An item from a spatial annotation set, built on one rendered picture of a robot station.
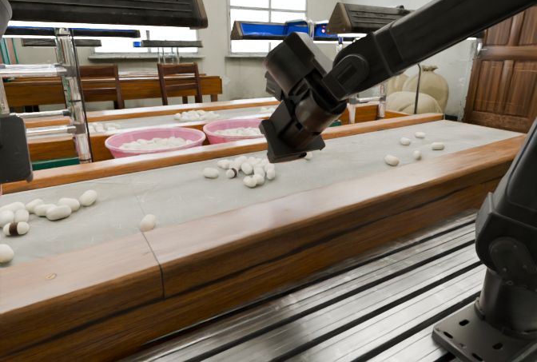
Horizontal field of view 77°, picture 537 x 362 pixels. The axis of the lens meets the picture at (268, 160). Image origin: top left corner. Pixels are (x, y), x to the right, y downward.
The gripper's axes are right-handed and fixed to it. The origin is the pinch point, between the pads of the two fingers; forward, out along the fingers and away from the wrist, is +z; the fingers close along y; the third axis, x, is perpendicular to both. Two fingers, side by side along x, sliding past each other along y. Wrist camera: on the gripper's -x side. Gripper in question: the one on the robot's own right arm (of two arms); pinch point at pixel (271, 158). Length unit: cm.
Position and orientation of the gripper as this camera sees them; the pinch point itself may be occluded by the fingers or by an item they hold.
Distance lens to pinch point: 62.0
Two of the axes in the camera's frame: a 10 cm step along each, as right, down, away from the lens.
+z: -4.0, 4.2, 8.1
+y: -8.5, 1.7, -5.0
